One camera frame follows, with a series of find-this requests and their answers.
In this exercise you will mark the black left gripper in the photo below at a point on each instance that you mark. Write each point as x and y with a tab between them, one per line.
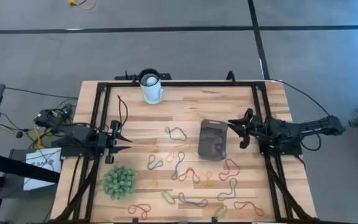
104	141

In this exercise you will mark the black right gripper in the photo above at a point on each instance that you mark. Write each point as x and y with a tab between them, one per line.
255	127

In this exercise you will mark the grey-brown plastic bin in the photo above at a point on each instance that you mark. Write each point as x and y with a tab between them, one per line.
211	146

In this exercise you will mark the blue rubber band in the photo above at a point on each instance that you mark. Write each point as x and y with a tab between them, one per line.
148	163

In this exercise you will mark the red rubber band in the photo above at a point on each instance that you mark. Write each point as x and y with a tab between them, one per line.
197	179
259	212
129	210
238	168

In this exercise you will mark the grey-green rubber band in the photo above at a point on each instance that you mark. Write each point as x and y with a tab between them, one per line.
235	185
168	134

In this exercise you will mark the yellow rubber band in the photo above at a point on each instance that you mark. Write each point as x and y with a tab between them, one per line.
154	182
168	158
208	183

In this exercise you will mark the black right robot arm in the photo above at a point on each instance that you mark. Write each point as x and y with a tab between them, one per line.
291	129

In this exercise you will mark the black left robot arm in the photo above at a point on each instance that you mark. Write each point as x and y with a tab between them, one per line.
73	132

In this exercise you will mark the green artificial potted plant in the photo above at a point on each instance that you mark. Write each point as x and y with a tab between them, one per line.
119	183

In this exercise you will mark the black power strip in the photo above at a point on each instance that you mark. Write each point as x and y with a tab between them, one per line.
67	112

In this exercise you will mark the white cup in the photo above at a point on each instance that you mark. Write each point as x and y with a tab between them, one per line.
151	93

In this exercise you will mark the green rubber band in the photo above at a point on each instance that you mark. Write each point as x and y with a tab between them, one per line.
220	212
168	198

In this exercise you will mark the white printed paper sheet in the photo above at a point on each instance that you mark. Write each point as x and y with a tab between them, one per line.
45	157

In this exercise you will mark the black desk beam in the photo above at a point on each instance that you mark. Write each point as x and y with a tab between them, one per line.
11	166

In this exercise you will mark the black mounting bracket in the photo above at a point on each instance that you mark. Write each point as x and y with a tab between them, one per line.
123	77

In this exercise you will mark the small black frame clamp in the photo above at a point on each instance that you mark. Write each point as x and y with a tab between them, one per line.
135	220

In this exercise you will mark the black table-level camera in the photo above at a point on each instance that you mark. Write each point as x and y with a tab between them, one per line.
214	219

